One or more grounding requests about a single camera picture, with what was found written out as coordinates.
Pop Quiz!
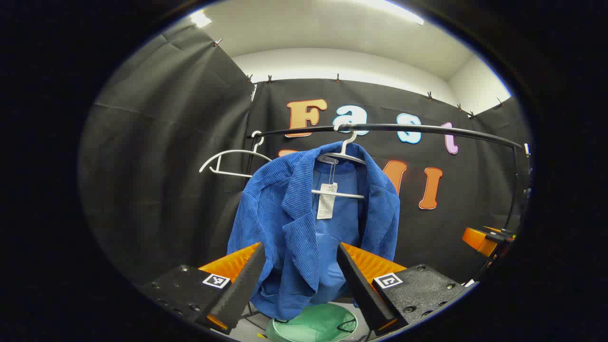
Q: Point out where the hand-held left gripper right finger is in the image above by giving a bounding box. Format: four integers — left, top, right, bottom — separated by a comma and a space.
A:
336, 241, 472, 335

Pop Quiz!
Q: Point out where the row of black clips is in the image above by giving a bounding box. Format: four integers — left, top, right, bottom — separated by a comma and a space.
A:
213, 39, 504, 119

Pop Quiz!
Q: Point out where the white clothes hanger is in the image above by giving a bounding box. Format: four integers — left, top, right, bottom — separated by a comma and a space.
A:
311, 123, 367, 200
199, 131, 272, 179

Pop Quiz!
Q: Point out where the long ceiling light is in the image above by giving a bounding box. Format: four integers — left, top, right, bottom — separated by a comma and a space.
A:
351, 0, 425, 26

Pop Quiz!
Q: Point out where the blue corduroy jacket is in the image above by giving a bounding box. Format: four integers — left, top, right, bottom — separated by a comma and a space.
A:
227, 141, 401, 321

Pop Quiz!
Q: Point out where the black clothes rack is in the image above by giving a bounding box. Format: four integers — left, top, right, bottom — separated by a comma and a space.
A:
245, 123, 532, 285

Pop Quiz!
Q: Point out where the green laundry hamper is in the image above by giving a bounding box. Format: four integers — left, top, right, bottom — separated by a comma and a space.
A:
265, 303, 358, 342

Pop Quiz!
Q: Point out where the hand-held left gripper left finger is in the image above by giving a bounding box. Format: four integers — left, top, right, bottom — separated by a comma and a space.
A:
142, 242, 266, 335

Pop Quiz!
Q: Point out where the black backdrop cloth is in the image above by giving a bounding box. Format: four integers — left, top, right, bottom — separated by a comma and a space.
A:
78, 21, 532, 304

